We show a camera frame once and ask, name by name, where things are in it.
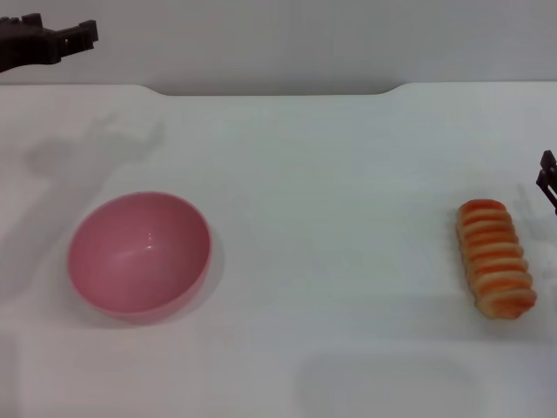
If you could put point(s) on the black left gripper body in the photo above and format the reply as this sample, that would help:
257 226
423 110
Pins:
26 43

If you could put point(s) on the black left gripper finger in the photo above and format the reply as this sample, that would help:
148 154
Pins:
78 37
32 19

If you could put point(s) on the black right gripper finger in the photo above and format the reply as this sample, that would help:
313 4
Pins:
549 178

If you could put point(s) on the striped orange bread loaf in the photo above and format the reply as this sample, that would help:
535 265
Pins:
494 257

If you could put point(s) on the pink plastic bowl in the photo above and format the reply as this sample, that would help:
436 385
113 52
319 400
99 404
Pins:
139 257

